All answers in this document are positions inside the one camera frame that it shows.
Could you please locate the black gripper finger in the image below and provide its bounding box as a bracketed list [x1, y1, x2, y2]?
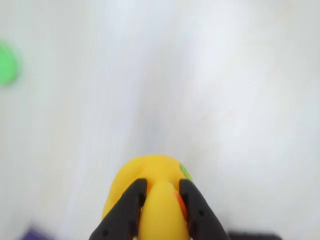
[88, 178, 149, 240]
[178, 178, 231, 240]

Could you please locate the yellow rubber duck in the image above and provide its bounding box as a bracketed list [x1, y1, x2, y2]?
[102, 154, 195, 240]

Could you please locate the blue plastic box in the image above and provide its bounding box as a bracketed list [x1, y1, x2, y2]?
[16, 226, 60, 240]

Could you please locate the green rubber duck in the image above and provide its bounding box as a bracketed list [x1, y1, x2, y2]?
[0, 40, 21, 86]

